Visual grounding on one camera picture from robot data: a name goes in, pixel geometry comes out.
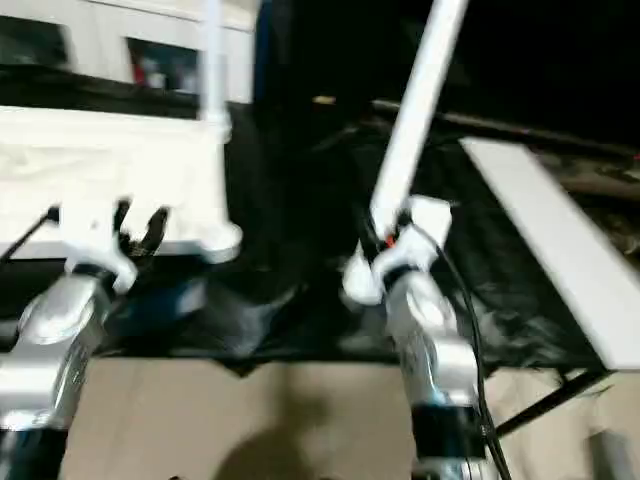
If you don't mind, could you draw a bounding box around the black plastic mat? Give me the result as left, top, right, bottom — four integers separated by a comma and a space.
0, 75, 621, 376

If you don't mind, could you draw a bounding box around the white plastic table leg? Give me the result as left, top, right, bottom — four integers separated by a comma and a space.
340, 0, 472, 307
199, 0, 234, 143

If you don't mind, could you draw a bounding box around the black stand leg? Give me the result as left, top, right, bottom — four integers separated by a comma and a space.
494, 368, 613, 438

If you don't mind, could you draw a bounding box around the white flat panel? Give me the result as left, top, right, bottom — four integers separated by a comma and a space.
458, 137, 640, 373

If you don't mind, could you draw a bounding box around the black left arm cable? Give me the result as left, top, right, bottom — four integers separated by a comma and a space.
0, 208, 63, 263

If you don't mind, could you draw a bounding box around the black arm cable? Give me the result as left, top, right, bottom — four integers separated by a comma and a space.
428, 233, 503, 473
0, 208, 63, 263

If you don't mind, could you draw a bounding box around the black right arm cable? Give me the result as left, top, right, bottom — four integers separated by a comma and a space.
428, 233, 503, 473

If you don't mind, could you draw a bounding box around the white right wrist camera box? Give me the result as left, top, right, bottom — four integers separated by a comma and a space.
364, 197, 454, 283

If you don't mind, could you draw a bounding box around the white glass-door cabinet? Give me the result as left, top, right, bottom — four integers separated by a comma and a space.
0, 0, 258, 103

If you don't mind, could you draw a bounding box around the dark horizontal rail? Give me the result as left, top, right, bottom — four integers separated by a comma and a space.
374, 98, 640, 163

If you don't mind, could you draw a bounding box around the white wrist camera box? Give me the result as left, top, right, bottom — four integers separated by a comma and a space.
54, 198, 143, 293
364, 197, 454, 283

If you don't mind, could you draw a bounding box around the white plastic table top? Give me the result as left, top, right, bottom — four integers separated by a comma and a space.
0, 105, 245, 265

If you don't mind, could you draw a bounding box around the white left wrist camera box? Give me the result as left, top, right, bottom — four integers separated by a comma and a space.
54, 198, 143, 293

